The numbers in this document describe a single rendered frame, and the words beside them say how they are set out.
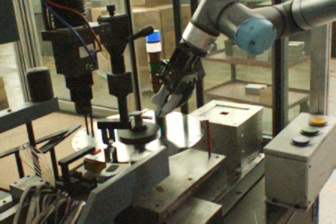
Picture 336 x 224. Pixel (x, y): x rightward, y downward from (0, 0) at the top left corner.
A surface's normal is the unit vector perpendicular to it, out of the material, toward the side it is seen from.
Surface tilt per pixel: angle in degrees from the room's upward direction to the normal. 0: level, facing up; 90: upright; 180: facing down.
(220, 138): 90
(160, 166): 90
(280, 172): 90
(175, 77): 78
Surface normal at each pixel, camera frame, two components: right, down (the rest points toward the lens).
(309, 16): -0.67, 0.56
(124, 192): 0.81, 0.11
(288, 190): -0.59, 0.29
